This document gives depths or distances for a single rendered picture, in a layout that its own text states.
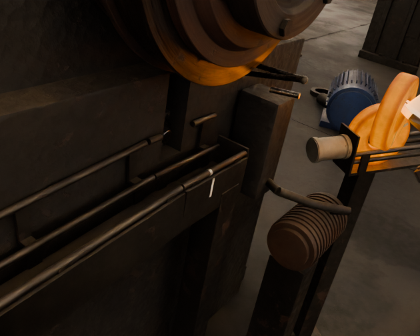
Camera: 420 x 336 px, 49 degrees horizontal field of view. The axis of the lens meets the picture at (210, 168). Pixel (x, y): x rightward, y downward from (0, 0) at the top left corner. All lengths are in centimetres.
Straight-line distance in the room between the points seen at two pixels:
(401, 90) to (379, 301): 104
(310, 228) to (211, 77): 50
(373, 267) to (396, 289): 12
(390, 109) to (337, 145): 23
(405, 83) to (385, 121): 8
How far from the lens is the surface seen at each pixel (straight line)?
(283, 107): 96
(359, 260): 195
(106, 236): 67
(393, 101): 92
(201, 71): 68
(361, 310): 174
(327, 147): 109
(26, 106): 62
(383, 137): 94
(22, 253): 68
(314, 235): 107
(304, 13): 71
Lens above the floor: 113
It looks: 30 degrees down
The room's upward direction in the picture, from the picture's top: 10 degrees clockwise
